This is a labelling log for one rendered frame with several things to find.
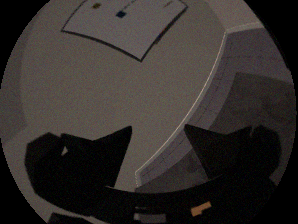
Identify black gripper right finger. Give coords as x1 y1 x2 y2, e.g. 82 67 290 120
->
184 124 253 180

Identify wooden board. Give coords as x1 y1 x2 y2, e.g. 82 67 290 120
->
192 201 212 217

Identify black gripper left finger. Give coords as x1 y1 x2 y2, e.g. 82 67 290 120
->
60 127 132 186

